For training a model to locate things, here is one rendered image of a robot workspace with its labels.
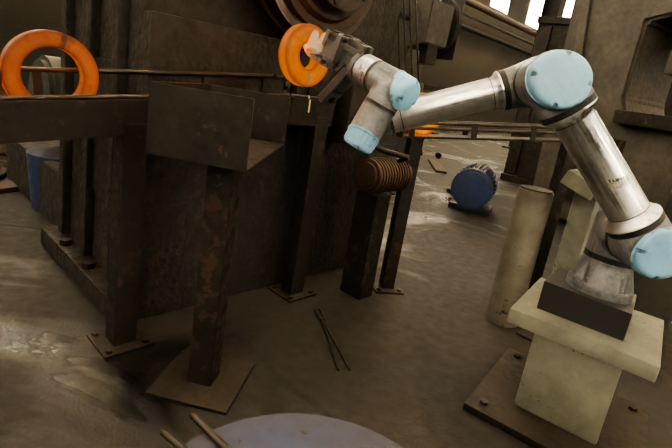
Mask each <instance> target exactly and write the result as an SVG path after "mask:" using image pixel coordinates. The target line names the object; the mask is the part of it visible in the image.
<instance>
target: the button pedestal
mask: <svg viewBox="0 0 672 448"><path fill-rule="evenodd" d="M574 170H578V169H572V170H568V172H567V173H566V174H565V176H564V177H563V178H562V180H561V181H560V182H561V183H562V184H564V185H565V186H567V187H568V188H570V189H571V190H573V191H574V192H575V194H574V197H573V201H572V204H571V208H570V211H569V214H568V218H567V221H566V225H565V228H564V232H563V235H562V239H561V242H560V246H559V249H558V253H557V256H556V259H555V263H554V266H553V270H552V273H551V275H552V274H553V273H554V272H555V271H556V270H557V269H558V268H559V267H560V268H563V269H566V270H569V271H570V269H571V268H572V267H573V266H574V264H575V263H576V262H577V261H578V259H579V258H580V257H581V256H582V254H583V251H584V248H585V245H586V243H587V240H588V237H589V234H590V231H591V228H592V225H593V222H594V219H595V216H596V215H595V214H596V211H598V208H599V204H598V202H597V201H596V199H595V197H594V196H593V194H592V192H591V191H590V189H589V187H588V186H587V184H586V182H585V180H584V179H583V177H582V175H581V174H580V173H577V172H576V171H574ZM516 335H519V336H521V337H523V338H525V339H527V340H529V341H531V342H532V339H533V336H534V333H533V332H531V331H528V330H526V329H524V328H522V329H521V330H519V331H518V332H516Z"/></svg>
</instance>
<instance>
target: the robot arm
mask: <svg viewBox="0 0 672 448"><path fill-rule="evenodd" d="M330 39H331V40H330ZM303 48H304V51H305V52H306V54H307V55H308V56H309V57H310V58H311V59H313V60H315V61H317V62H318V63H320V64H321V65H322V66H324V67H326V68H328V69H331V70H334V71H335V72H337V73H338V74H337V75H336V76H335V77H334V78H333V79H332V80H331V81H330V82H329V84H328V85H327V86H326V87H325V88H324V89H323V90H322V91H321V93H320V94H319V95H318V98H319V100H320V102H321V103H324V104H334V103H335V102H336V101H337V100H338V99H339V98H340V97H341V96H342V95H343V94H344V92H345V91H346V90H347V89H348V88H349V87H350V86H351V85H352V84H353V83H354V84H355V85H357V86H359V87H360V88H362V89H364V90H366V91H367V92H369V93H368V95H367V96H366V98H365V99H364V101H363V103H362V105H361V106H360V108H359V110H358V112H357V113H356V115H355V117H354V119H353V120H352V122H351V124H350V125H349V126H348V129H347V131H346V133H345V135H344V140H345V141H346V142H347V143H348V144H349V145H351V146H352V147H354V148H356V149H357V150H359V151H361V152H363V153H366V154H370V153H372V152H373V150H374V149H375V147H376V146H377V145H378V144H379V141H380V139H381V137H382V136H385V135H389V134H393V133H396V132H400V131H405V130H409V129H413V128H417V127H421V126H425V125H430V124H434V123H438V122H442V121H446V120H450V119H455V118H459V117H463V116H467V115H471V114H475V113H479V112H484V111H488V110H492V109H496V108H497V109H499V110H501V111H505V110H510V109H516V108H533V110H534V111H535V113H536V115H537V117H538V118H539V120H540V121H541V123H542V125H543V126H544V127H549V128H553V129H554V130H555V132H556V133H557V135H558V137H559V138H560V140H561V142H562V143H563V145H564V147H565V148H566V150H567V152H568V153H569V155H570V157H571V159H572V160H573V162H574V164H575V165H576V167H577V169H578V170H579V172H580V174H581V175H582V177H583V179H584V180H585V182H586V184H587V186H588V187H589V189H590V191H591V192H592V194H593V196H594V197H595V199H596V201H597V202H598V204H599V208H598V211H596V214H595V215H596V216H595V219H594V222H593V225H592V228H591V231H590V234H589V237H588V240H587V243H586V245H585V248H584V251H583V254H582V256H581V257H580V258H579V259H578V261H577V262H576V263H575V264H574V266H573V267H572V268H571V269H570V271H569V272H568V274H567V277H566V282H567V283H568V284H569V285H570V286H572V287H573V288H575V289H577V290H579V291H581V292H583V293H585V294H587V295H590V296H592V297H595V298H598V299H601V300H604V301H607V302H611V303H616V304H623V305H627V304H630V303H631V301H632V299H633V296H634V271H635V272H636V273H638V274H640V275H643V276H645V277H648V278H651V279H666V278H669V277H672V224H671V222H670V221H669V219H668V217H667V215H666V214H665V212H664V210H663V209H662V207H661V206H660V205H658V204H655V203H651V202H649V201H648V199H647V197H646V196H645V194H644V192H643V191H642V189H641V187H640V185H639V184H638V182H637V180H636V178H635V177H634V175H633V173H632V172H631V170H630V168H629V166H628V165H627V163H626V161H625V159H624V158H623V156H622V154H621V153H620V151H619V149H618V147H617V146H616V144H615V142H614V140H613V139H612V137H611V135H610V134H609V132H608V130H607V128H606V127H605V125H604V123H603V121H602V120H601V118H600V116H599V115H598V113H597V111H596V109H595V104H596V102H597V99H598V96H597V94H596V92H595V91H594V89H593V87H592V82H593V73H592V69H591V67H590V65H589V63H588V62H587V60H586V59H585V58H584V57H582V56H581V55H580V54H578V53H576V52H573V51H570V50H550V51H546V52H544V53H542V54H540V55H538V56H534V57H531V58H529V59H527V60H525V61H523V62H521V63H518V64H516V65H514V66H511V67H509V68H506V69H503V70H499V71H495V72H494V73H493V75H492V76H491V77H489V78H485V79H481V80H477V81H473V82H469V83H465V84H462V85H458V86H454V87H450V88H446V89H442V90H438V91H434V92H430V93H427V94H423V95H419V94H420V84H419V82H418V81H417V79H416V78H414V77H412V76H411V75H409V74H407V73H406V72H405V71H403V70H399V69H398V68H396V67H394V66H392V65H390V64H388V63H386V62H384V61H382V60H381V59H379V58H377V57H375V56H373V55H372V52H373V50H374V48H372V47H371V46H369V45H367V44H365V43H363V42H361V40H359V39H357V38H355V37H353V36H352V35H349V34H347V33H346V34H344V33H343V32H340V31H336V30H333V31H331V30H329V29H327V31H326V32H325V33H323V34H322V36H321V38H320V39H319V33H318V31H317V30H314V31H313V32H312V34H311V36H310V38H309V40H308V42H307V43H306V44H304V45H303Z"/></svg>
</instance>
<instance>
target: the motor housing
mask: <svg viewBox="0 0 672 448"><path fill-rule="evenodd" d="M397 158H398V157H367V158H364V159H362V160H360V161H359V162H358V163H357V165H356V167H355V170H354V180H355V183H356V185H357V187H358V188H359V189H358V190H357V193H356V199H355V205H354V211H353V216H352V222H351V228H350V234H349V239H348V245H347V251H346V257H345V262H344V268H343V274H342V280H341V285H340V290H341V291H343V292H345V293H347V294H348V295H350V296H352V297H354V298H356V299H357V300H360V299H363V298H366V297H369V296H371V295H372V291H373V286H374V280H375V275H376V270H377V265H378V260H379V254H380V249H381V244H382V239H383V234H384V228H385V223H386V218H387V213H388V207H389V202H390V197H391V196H390V195H388V194H386V193H383V192H391V191H401V190H403V189H405V188H406V187H408V186H409V185H410V183H411V181H412V178H413V170H412V167H411V166H410V165H409V164H408V162H407V161H405V162H402V163H397Z"/></svg>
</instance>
